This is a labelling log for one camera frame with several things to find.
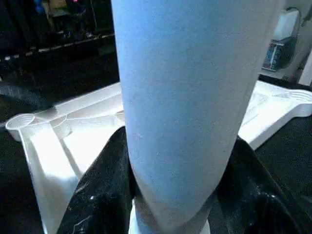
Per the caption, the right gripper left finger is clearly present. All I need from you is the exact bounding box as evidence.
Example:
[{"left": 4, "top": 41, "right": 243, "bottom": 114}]
[{"left": 57, "top": 125, "right": 138, "bottom": 234}]

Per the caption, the white plastic table top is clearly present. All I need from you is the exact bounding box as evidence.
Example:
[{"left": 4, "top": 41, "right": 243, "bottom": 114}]
[{"left": 5, "top": 80, "right": 312, "bottom": 234}]

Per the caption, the white plastic table leg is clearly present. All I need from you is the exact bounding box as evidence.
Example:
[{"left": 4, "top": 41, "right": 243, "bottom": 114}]
[{"left": 111, "top": 0, "right": 286, "bottom": 234}]

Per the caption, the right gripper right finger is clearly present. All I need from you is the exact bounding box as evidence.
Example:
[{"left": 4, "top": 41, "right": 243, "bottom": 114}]
[{"left": 214, "top": 136, "right": 309, "bottom": 234}]

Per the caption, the black work mat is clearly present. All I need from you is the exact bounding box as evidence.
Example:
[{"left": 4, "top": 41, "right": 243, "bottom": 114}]
[{"left": 0, "top": 63, "right": 312, "bottom": 234}]

